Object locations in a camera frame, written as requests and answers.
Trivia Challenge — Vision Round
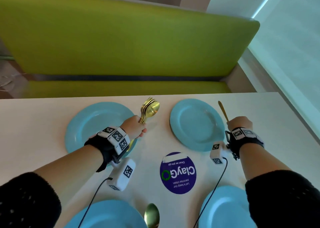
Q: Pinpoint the person's left hand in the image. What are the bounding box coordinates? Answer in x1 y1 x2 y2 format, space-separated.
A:
120 115 148 141

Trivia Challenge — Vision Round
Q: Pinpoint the person's right hand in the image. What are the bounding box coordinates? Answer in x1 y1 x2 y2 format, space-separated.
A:
226 116 253 132

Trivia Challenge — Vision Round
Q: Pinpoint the blue plate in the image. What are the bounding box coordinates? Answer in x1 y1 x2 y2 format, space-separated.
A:
198 185 258 228
169 98 226 153
64 199 148 228
64 101 138 166

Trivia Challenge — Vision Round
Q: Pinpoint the person's right forearm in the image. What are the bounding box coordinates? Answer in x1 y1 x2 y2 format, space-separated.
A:
239 142 292 181

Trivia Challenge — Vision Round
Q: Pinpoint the person's left forearm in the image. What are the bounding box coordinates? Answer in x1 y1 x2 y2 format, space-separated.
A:
34 145 104 201

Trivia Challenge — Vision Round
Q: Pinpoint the blue round sticker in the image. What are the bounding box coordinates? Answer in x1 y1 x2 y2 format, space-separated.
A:
159 152 197 195

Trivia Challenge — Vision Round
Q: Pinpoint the black knitted sleeve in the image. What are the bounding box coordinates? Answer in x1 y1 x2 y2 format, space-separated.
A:
245 170 320 228
0 171 62 228

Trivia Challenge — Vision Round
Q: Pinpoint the green bench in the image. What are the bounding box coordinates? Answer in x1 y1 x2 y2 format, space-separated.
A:
0 0 260 99

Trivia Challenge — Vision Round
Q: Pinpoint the white roller blind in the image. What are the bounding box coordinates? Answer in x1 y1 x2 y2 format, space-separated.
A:
247 0 320 138

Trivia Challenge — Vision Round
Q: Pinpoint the black marker wrist strap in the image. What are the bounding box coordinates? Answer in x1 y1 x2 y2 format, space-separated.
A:
225 127 265 161
84 126 131 173

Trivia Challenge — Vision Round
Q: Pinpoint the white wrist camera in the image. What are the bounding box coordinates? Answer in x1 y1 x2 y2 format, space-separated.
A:
209 141 232 165
106 157 137 192

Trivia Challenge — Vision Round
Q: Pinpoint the black camera cable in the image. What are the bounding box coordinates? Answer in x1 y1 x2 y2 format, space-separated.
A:
193 157 228 228
77 177 113 228

